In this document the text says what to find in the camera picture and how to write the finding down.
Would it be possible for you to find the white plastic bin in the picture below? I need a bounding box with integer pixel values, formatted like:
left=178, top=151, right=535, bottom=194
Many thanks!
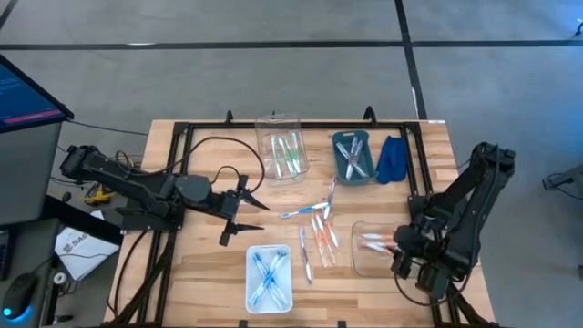
left=244, top=244, right=294, bottom=315

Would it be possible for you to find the large clear plastic bin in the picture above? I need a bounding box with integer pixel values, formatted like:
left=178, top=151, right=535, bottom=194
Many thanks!
left=349, top=220, right=441, bottom=280

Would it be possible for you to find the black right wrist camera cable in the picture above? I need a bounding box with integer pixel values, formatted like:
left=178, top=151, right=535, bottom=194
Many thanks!
left=393, top=272, right=471, bottom=308

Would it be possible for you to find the thin black floor cable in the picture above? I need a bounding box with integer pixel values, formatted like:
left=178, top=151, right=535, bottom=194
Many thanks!
left=66, top=118, right=150, bottom=138

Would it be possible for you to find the thick dark cable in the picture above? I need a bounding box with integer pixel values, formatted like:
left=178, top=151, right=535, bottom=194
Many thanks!
left=106, top=229, right=154, bottom=320

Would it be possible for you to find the blue cloth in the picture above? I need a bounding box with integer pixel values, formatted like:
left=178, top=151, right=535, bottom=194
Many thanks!
left=376, top=135, right=410, bottom=185

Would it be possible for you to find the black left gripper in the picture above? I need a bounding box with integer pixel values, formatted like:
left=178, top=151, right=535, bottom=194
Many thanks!
left=209, top=175, right=271, bottom=247

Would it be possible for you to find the black left wrist camera cable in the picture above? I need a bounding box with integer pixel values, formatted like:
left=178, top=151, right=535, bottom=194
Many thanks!
left=175, top=135, right=267, bottom=196

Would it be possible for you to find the small clear plastic bin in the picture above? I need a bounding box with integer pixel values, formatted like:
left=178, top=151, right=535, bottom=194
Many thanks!
left=254, top=113, right=311, bottom=187

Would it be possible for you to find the black desk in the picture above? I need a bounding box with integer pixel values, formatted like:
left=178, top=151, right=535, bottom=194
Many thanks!
left=0, top=195, right=124, bottom=328

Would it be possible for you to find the teal plastic basket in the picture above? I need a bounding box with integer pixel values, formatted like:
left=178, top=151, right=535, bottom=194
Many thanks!
left=331, top=130, right=378, bottom=187

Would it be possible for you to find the yellow black tool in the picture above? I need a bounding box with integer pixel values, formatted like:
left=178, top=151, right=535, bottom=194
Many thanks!
left=84, top=184, right=115, bottom=205

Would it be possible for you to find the computer monitor with blue screen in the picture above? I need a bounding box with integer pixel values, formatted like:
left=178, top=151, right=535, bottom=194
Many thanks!
left=0, top=54, right=76, bottom=134

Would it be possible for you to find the black looped floor cable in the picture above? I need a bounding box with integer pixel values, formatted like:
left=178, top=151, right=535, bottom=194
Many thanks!
left=540, top=170, right=583, bottom=229

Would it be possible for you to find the black metal table frame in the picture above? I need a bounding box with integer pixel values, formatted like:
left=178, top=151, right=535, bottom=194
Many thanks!
left=102, top=118, right=502, bottom=328

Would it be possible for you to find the white printed paper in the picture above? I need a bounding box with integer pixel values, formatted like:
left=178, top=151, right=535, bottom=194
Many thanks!
left=54, top=210, right=120, bottom=282

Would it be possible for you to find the black computer mouse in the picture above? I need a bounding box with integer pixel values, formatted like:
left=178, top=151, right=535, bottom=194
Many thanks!
left=1, top=272, right=38, bottom=321

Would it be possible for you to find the gray stand leg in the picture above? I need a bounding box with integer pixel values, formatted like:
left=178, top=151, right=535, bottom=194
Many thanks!
left=541, top=162, right=583, bottom=191

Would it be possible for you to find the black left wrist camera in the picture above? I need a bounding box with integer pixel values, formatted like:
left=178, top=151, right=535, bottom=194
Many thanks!
left=220, top=191, right=241, bottom=219

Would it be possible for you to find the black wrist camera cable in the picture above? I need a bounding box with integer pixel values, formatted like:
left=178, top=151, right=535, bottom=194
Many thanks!
left=175, top=135, right=267, bottom=196
left=393, top=272, right=471, bottom=308

